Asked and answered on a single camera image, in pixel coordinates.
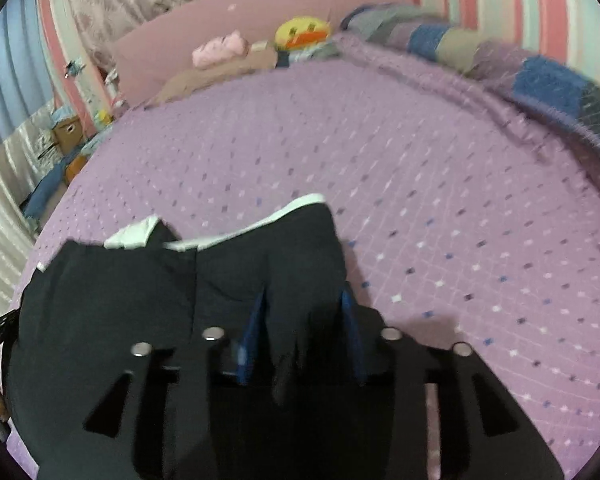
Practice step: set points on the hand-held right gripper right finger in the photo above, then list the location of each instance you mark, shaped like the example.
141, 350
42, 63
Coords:
352, 340

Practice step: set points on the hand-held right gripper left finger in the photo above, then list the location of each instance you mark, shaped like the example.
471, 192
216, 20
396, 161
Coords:
250, 340

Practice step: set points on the black jacket with white lining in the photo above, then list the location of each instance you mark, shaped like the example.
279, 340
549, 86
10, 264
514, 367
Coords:
130, 300

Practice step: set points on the white satin curtain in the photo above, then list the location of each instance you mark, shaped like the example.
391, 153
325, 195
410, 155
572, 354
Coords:
5, 220

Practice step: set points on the blue cloth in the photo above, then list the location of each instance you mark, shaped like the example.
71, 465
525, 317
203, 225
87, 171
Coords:
45, 190

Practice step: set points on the bed with purple dotted sheet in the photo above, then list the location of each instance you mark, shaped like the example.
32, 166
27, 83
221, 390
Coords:
405, 170

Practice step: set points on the cardboard box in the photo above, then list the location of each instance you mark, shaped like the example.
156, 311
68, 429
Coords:
66, 132

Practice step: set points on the brown pillow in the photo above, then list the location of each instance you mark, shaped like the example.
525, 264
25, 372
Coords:
205, 79

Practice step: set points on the pink folded garment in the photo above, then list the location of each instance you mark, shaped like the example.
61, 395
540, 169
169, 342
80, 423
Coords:
220, 49

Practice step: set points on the yellow duck plush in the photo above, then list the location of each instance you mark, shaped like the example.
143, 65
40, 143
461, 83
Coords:
302, 34

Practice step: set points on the patchwork quilt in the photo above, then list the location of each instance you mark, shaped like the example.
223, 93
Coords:
545, 77

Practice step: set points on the pink headboard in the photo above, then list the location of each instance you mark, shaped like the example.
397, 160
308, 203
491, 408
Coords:
280, 2

